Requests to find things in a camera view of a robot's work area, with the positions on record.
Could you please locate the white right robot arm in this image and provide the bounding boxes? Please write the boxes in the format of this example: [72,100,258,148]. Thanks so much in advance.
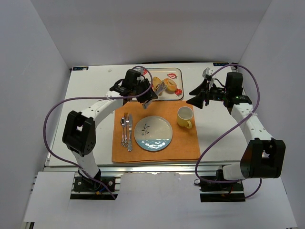
[187,68,286,182]

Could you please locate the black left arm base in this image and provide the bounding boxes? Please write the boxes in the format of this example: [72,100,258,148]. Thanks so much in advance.
[70,175,121,200]

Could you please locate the strawberry pattern serving tray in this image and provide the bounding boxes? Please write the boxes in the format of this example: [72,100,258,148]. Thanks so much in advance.
[148,68,184,101]

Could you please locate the aluminium table frame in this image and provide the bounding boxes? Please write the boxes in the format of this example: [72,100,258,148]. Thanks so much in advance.
[30,62,269,198]

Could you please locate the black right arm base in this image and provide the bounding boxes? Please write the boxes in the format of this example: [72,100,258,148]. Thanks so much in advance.
[194,178,245,203]

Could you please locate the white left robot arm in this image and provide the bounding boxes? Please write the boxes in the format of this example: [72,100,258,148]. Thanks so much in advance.
[62,68,164,181]

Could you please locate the silver table knife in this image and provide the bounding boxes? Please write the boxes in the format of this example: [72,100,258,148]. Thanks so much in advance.
[127,114,132,152]

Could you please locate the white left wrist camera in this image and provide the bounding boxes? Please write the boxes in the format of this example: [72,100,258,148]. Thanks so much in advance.
[135,67,147,76]

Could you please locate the orange cloth placemat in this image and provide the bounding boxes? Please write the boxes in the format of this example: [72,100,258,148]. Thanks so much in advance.
[112,101,201,163]

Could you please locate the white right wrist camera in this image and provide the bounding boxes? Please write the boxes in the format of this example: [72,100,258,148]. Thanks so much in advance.
[202,68,215,89]

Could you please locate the yellow mug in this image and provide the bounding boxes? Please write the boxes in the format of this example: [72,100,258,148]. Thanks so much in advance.
[177,106,193,129]

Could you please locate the silver fork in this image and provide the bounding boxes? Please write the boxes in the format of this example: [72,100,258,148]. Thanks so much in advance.
[123,113,129,147]

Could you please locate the silver spoon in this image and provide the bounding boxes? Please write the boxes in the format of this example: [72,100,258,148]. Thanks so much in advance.
[121,117,126,146]

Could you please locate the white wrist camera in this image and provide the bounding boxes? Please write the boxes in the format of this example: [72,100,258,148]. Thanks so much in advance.
[135,67,147,76]
[202,68,215,89]

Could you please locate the oval bread roll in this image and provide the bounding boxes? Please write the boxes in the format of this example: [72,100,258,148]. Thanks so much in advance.
[152,77,163,95]

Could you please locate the white blue ceramic plate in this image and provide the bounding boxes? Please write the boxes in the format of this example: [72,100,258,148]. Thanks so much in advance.
[134,116,173,152]

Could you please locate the bagel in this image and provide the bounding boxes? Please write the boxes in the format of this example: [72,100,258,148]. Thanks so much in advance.
[163,78,178,92]

